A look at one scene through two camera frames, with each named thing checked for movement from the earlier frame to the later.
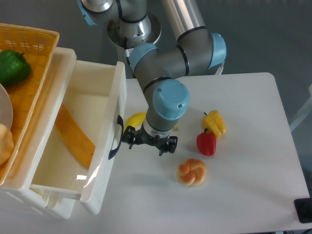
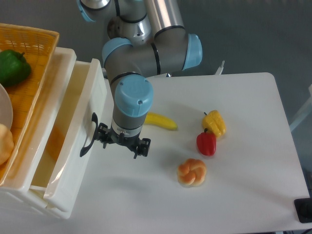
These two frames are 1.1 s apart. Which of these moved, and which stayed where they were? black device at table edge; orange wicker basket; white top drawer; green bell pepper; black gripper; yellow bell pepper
Moved: white top drawer; black gripper
Stayed: orange wicker basket; yellow bell pepper; green bell pepper; black device at table edge
